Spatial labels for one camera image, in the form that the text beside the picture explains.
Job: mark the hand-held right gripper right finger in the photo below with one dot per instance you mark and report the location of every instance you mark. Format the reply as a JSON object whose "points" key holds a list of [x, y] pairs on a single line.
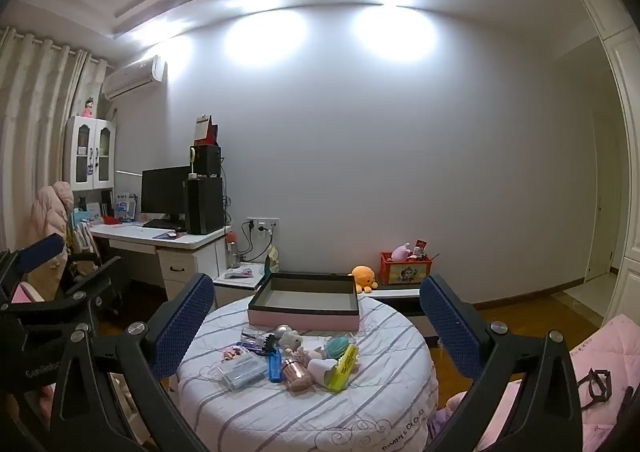
{"points": [[450, 327]]}

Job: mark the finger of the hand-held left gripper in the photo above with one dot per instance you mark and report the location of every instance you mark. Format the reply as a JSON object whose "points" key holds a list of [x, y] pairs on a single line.
{"points": [[75, 294], [42, 252]]}

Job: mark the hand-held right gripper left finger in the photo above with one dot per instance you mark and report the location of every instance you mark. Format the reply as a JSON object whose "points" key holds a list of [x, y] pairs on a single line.
{"points": [[182, 327]]}

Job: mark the clear plastic floss box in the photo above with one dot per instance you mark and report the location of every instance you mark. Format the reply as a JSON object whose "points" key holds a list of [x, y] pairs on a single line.
{"points": [[242, 371]]}

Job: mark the long blue gold box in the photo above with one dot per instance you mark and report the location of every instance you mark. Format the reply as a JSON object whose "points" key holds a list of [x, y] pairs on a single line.
{"points": [[275, 366]]}

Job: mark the white brick figure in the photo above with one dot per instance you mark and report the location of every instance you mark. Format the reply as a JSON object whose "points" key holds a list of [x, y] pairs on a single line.
{"points": [[291, 343]]}

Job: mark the yellow highlighter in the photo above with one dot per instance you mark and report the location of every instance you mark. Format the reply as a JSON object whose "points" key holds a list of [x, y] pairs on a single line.
{"points": [[344, 367]]}

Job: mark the teal round case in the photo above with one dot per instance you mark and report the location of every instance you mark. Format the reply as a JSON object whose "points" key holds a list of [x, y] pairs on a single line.
{"points": [[337, 347]]}

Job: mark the rose gold cup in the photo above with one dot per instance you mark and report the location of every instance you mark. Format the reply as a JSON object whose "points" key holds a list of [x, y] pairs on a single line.
{"points": [[296, 374]]}

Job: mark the grey tray box pink sides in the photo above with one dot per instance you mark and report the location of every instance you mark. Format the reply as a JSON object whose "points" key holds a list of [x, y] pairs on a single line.
{"points": [[305, 302]]}

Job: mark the pink puffer jacket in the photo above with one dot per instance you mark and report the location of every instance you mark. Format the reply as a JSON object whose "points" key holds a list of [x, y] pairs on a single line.
{"points": [[47, 217]]}

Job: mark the low dark-top cabinet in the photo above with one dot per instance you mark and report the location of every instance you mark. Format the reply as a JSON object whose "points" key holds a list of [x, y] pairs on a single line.
{"points": [[395, 304]]}

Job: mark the white bedside cabinet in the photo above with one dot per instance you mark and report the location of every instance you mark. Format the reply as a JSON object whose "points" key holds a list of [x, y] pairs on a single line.
{"points": [[235, 284]]}

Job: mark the red storage crate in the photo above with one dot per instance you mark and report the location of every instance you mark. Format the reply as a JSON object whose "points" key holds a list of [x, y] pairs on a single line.
{"points": [[402, 274]]}

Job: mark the small red tray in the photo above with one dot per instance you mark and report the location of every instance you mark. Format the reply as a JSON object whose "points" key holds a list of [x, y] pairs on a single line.
{"points": [[111, 220]]}

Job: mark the pink white flat packet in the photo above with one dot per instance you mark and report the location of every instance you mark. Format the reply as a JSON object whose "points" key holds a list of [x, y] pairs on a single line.
{"points": [[237, 273]]}

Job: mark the pink plush toy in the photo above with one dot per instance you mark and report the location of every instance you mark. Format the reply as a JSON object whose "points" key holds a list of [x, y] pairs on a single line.
{"points": [[401, 253]]}

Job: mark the clear bottle with red cap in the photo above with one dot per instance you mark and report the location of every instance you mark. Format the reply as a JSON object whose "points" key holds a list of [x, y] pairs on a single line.
{"points": [[233, 252]]}

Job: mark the blue white box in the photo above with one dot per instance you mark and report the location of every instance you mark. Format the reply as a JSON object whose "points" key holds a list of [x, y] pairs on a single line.
{"points": [[125, 204]]}

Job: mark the white desk with drawers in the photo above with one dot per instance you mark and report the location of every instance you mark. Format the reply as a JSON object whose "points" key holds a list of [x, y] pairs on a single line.
{"points": [[150, 235]]}

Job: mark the orange octopus plush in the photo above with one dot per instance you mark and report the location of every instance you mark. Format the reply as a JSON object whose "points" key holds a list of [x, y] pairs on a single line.
{"points": [[365, 278]]}

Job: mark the black keyboard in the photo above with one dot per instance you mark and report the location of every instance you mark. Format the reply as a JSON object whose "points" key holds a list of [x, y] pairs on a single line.
{"points": [[164, 225]]}

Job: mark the white glass-door cabinet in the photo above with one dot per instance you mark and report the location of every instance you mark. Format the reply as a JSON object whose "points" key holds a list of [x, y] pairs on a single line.
{"points": [[90, 151]]}

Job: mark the yellow blue snack bag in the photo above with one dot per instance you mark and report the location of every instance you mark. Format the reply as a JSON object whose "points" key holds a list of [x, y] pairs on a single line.
{"points": [[271, 261]]}

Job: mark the black computer tower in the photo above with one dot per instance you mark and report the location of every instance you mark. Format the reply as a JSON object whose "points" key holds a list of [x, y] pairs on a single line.
{"points": [[204, 206]]}

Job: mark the white striped quilt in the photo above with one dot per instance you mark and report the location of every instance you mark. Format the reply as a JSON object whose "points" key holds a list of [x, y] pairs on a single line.
{"points": [[280, 412]]}

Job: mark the black computer monitor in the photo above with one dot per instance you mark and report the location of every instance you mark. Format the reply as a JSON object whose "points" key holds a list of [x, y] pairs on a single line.
{"points": [[162, 189]]}

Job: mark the cream striped curtain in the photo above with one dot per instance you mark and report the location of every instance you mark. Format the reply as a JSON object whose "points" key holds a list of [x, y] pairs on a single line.
{"points": [[30, 106]]}

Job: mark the small pink doll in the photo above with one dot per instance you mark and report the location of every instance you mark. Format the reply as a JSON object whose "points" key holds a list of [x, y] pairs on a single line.
{"points": [[89, 107]]}

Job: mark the black glasses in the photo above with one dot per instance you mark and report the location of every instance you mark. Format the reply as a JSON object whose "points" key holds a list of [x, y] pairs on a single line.
{"points": [[595, 384]]}

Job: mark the pink blanket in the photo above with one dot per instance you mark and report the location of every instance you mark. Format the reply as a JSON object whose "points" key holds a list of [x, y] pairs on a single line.
{"points": [[610, 347]]}

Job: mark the black speaker box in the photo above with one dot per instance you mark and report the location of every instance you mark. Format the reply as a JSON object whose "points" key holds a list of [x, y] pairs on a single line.
{"points": [[207, 160]]}

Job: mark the white air conditioner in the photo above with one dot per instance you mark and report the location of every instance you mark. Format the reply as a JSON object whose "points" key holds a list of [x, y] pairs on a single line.
{"points": [[132, 78]]}

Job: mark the red triangular paper stand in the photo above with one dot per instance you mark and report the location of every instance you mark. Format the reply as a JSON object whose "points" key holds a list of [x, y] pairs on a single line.
{"points": [[213, 132]]}

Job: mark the brown desk calendar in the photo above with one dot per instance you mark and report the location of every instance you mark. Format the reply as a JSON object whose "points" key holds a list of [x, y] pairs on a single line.
{"points": [[201, 129]]}

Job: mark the white wardrobe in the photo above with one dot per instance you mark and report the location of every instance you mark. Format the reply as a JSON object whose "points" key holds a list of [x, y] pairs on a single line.
{"points": [[622, 141]]}

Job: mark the white wall power outlet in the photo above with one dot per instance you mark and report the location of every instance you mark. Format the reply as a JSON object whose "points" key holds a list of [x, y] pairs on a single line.
{"points": [[262, 223]]}

